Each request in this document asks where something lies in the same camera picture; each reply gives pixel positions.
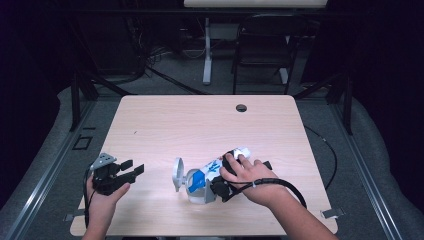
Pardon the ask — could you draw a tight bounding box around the person's left hand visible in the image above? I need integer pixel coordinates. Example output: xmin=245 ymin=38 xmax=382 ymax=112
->
xmin=85 ymin=174 xmax=132 ymax=222

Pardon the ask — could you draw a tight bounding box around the white desk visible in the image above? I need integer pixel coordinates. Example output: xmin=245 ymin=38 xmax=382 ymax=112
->
xmin=183 ymin=0 xmax=331 ymax=86

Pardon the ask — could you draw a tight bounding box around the white and blue refill pouch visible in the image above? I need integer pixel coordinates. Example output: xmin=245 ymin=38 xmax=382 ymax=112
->
xmin=188 ymin=146 xmax=252 ymax=194

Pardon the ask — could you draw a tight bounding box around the left hand-held gripper cable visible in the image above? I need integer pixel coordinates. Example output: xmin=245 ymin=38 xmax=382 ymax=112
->
xmin=83 ymin=163 xmax=98 ymax=229

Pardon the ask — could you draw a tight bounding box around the aluminium floor rail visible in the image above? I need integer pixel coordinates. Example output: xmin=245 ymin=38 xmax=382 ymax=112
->
xmin=329 ymin=101 xmax=403 ymax=240
xmin=4 ymin=99 xmax=98 ymax=240

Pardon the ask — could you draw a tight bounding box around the hand-held gripper cable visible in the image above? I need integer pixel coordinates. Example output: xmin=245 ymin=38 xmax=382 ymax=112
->
xmin=228 ymin=178 xmax=308 ymax=209
xmin=83 ymin=163 xmax=98 ymax=229

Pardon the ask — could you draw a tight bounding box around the black floor socket plate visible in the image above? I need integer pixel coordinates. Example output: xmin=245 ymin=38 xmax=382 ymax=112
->
xmin=72 ymin=134 xmax=94 ymax=151

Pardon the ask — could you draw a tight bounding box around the black metal frame stand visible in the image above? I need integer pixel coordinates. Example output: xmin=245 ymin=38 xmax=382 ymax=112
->
xmin=68 ymin=66 xmax=134 ymax=133
xmin=293 ymin=71 xmax=354 ymax=136

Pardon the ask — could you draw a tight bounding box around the right hand-held gripper cable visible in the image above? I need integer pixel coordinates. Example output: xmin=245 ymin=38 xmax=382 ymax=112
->
xmin=228 ymin=178 xmax=308 ymax=209

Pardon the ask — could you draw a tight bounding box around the clear jar with grey lid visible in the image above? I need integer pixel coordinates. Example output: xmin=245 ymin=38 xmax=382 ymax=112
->
xmin=172 ymin=157 xmax=218 ymax=205

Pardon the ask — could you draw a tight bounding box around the grey tape strip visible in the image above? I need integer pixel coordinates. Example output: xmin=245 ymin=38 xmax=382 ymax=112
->
xmin=320 ymin=208 xmax=346 ymax=219
xmin=63 ymin=207 xmax=90 ymax=222

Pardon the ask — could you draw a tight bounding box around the person's right hand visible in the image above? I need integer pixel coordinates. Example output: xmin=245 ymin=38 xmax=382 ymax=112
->
xmin=219 ymin=153 xmax=282 ymax=207

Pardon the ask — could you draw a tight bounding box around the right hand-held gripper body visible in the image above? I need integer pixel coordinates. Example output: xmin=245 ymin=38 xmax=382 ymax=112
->
xmin=203 ymin=175 xmax=242 ymax=204

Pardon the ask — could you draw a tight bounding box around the thin black floor cable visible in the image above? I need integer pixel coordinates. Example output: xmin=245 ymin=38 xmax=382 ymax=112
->
xmin=303 ymin=124 xmax=338 ymax=192

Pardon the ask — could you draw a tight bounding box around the black folding chair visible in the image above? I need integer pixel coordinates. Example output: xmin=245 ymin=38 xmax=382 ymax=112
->
xmin=230 ymin=13 xmax=309 ymax=96

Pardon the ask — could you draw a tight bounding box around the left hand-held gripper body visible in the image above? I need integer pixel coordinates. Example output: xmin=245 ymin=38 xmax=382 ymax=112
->
xmin=90 ymin=152 xmax=137 ymax=197

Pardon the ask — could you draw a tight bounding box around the thick black floor cable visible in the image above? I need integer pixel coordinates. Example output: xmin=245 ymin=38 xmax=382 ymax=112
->
xmin=146 ymin=66 xmax=208 ymax=96

